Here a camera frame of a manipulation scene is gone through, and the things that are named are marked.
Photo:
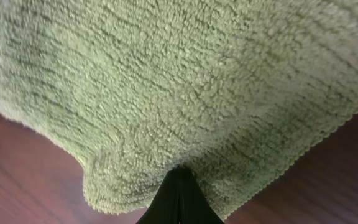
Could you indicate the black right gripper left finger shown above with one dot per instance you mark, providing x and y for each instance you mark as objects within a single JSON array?
[{"x": 164, "y": 208}]

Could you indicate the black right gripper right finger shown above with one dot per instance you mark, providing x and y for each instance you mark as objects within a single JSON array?
[{"x": 194, "y": 207}]

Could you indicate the light green microfiber cloth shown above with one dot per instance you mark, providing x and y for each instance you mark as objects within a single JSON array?
[{"x": 235, "y": 90}]

